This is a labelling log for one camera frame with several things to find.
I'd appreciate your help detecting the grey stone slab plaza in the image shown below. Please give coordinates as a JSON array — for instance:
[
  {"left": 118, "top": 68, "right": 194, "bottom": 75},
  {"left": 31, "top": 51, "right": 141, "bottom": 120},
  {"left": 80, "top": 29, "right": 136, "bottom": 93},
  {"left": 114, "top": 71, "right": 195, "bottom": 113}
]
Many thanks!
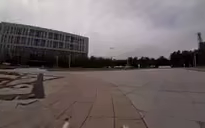
[{"left": 0, "top": 67, "right": 205, "bottom": 128}]

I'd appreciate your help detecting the row of dark trees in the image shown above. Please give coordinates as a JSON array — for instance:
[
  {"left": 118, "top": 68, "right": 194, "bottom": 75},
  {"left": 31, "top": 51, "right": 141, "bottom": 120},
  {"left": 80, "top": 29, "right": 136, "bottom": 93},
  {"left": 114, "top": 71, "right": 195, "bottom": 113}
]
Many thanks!
[{"left": 69, "top": 49, "right": 200, "bottom": 69}]

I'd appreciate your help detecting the long pale many-windowed building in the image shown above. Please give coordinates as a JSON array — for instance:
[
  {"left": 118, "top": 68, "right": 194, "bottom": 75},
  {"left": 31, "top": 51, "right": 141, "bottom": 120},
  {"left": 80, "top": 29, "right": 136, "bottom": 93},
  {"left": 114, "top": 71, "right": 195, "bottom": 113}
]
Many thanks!
[{"left": 0, "top": 17, "right": 90, "bottom": 68}]

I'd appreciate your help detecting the pale pole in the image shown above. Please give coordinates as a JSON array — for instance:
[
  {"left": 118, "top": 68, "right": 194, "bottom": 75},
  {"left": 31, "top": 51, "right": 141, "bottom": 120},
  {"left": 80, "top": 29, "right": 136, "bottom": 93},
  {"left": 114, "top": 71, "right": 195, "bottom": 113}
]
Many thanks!
[{"left": 192, "top": 53, "right": 197, "bottom": 68}]

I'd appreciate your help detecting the crane tower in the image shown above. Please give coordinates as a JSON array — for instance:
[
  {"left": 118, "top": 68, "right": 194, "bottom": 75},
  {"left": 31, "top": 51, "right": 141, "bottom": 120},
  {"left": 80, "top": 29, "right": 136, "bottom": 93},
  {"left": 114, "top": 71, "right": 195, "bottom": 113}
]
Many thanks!
[{"left": 196, "top": 31, "right": 204, "bottom": 51}]

